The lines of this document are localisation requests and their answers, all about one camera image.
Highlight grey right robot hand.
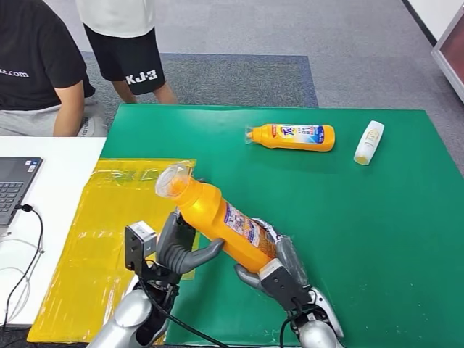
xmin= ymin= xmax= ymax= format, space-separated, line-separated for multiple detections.
xmin=234 ymin=217 xmax=309 ymax=292

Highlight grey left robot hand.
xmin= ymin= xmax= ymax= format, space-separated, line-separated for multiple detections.
xmin=156 ymin=209 xmax=226 ymax=285

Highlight orange bottle with ingredients label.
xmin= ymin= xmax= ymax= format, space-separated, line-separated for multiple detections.
xmin=155 ymin=162 xmax=278 ymax=274

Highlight orange bottle with blue label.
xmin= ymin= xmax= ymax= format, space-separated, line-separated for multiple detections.
xmin=244 ymin=123 xmax=336 ymax=153

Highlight white cream bottle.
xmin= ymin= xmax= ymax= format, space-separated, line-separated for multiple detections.
xmin=353 ymin=120 xmax=386 ymax=167

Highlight green table mat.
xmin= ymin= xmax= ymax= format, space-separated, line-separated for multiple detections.
xmin=100 ymin=104 xmax=464 ymax=348

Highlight yellow plastic sheet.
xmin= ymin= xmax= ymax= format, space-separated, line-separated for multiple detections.
xmin=27 ymin=158 xmax=200 ymax=345

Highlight dark grey floor rug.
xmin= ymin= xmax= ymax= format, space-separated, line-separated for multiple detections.
xmin=80 ymin=51 xmax=320 ymax=126

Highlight standing person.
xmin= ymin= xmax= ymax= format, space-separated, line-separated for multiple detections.
xmin=75 ymin=0 xmax=179 ymax=106

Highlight grey laptop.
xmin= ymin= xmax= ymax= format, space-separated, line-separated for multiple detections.
xmin=0 ymin=157 xmax=43 ymax=227

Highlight seated person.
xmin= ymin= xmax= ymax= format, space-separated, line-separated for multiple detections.
xmin=0 ymin=0 xmax=109 ymax=138

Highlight white framed cabinet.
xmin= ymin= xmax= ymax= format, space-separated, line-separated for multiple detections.
xmin=430 ymin=4 xmax=464 ymax=106

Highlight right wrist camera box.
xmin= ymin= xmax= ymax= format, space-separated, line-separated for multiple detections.
xmin=258 ymin=258 xmax=313 ymax=313

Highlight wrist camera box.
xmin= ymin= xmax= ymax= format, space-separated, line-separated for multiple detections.
xmin=124 ymin=220 xmax=158 ymax=278
xmin=258 ymin=258 xmax=313 ymax=313

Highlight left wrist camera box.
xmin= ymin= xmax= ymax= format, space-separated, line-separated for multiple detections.
xmin=124 ymin=220 xmax=158 ymax=278

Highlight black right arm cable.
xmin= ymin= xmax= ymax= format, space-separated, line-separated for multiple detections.
xmin=278 ymin=307 xmax=312 ymax=348

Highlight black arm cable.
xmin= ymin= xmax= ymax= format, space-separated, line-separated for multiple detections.
xmin=278 ymin=307 xmax=312 ymax=348
xmin=137 ymin=275 xmax=230 ymax=348

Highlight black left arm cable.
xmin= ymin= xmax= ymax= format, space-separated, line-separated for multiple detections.
xmin=137 ymin=275 xmax=230 ymax=348

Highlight black laptop cable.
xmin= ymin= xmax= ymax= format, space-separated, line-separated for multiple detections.
xmin=3 ymin=204 xmax=45 ymax=331

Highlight white thin cable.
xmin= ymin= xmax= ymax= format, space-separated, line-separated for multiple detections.
xmin=0 ymin=235 xmax=45 ymax=323

